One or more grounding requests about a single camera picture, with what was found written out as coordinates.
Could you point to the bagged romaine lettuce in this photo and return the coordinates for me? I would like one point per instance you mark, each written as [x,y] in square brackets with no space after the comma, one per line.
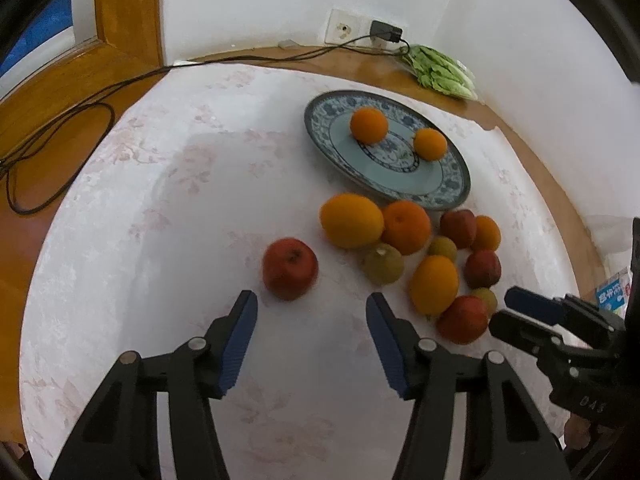
[440,72]

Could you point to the white and blue carton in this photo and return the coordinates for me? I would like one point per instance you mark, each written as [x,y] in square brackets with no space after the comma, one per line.
[612,292]

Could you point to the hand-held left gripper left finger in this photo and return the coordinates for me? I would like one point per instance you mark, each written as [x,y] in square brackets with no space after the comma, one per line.
[239,340]

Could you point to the black charger plug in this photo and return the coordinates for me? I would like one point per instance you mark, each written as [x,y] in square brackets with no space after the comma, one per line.
[385,30]

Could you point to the white wall outlet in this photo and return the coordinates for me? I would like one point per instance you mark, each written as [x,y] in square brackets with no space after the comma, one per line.
[382,46]
[342,27]

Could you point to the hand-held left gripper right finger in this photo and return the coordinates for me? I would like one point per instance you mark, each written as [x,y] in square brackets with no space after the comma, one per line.
[385,345]

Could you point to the blue patterned porcelain plate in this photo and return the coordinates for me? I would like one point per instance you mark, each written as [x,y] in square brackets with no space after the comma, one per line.
[425,180]

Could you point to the small yellow-green pear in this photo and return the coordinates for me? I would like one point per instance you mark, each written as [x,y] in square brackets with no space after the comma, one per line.
[442,248]
[486,300]

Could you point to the person's right hand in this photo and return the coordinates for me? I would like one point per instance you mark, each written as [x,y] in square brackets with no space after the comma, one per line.
[577,432]

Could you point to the large orange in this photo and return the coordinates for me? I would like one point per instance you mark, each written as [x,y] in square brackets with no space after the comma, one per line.
[351,220]

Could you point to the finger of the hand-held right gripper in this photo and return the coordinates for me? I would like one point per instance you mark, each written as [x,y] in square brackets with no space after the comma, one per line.
[530,302]
[515,327]

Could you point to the small white object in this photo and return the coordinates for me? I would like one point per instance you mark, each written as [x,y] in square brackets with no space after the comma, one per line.
[286,44]

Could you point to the white floral tablecloth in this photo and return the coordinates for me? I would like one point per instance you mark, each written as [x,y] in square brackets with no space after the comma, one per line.
[150,260]

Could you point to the red apple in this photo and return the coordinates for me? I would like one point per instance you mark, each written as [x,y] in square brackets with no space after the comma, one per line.
[462,319]
[290,268]
[457,227]
[481,268]

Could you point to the wooden window frame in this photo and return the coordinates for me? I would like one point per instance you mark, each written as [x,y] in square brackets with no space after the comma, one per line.
[127,10]

